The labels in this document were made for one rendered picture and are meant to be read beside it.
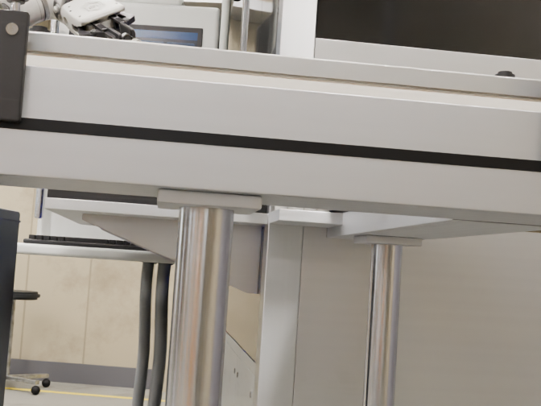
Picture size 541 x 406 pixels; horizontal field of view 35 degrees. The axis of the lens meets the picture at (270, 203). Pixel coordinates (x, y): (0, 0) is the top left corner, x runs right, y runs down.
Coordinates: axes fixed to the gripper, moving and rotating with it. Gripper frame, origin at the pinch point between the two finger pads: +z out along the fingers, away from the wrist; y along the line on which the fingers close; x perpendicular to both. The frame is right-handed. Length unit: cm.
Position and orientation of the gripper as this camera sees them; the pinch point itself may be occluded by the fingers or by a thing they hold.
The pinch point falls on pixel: (121, 35)
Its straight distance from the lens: 168.3
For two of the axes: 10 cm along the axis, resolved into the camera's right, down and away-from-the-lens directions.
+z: 6.5, 4.6, -6.1
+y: 7.6, -4.2, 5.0
